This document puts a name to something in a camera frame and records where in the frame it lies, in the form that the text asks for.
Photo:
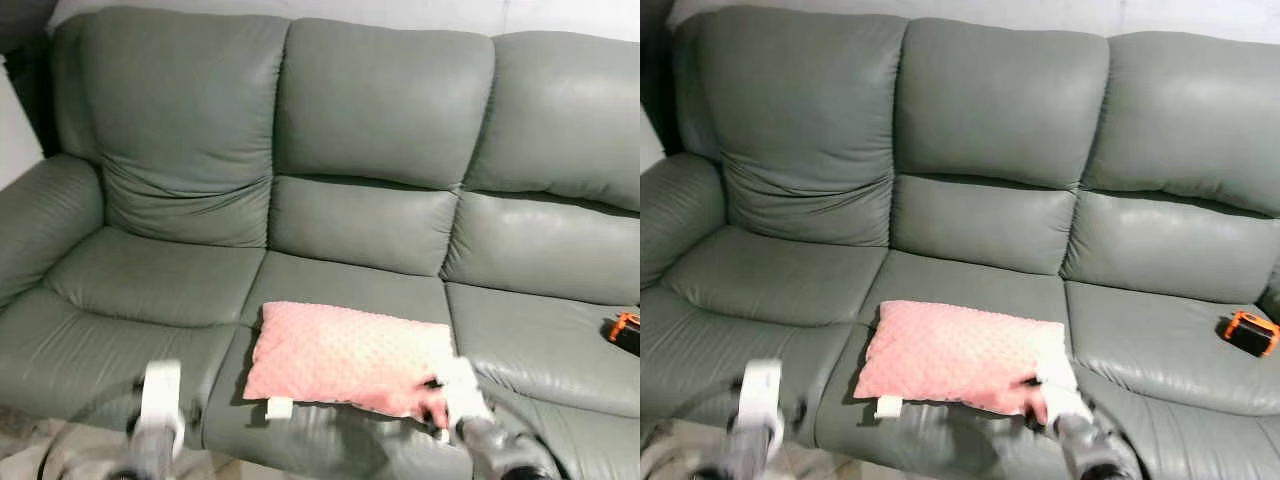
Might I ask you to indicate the pink dotted pillow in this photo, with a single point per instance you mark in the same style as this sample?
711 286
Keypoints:
950 355
340 355

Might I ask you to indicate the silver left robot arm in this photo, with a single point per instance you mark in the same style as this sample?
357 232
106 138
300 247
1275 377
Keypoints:
750 455
150 455

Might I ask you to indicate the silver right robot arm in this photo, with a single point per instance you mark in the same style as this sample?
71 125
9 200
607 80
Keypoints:
500 455
1090 450

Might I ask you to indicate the green leather three-seat sofa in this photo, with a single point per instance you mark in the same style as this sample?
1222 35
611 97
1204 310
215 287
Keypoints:
380 110
1000 110

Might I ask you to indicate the orange and black device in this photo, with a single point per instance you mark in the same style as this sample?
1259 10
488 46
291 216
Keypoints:
625 333
1250 333

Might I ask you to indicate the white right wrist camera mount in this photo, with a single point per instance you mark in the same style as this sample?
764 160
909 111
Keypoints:
463 392
1062 388

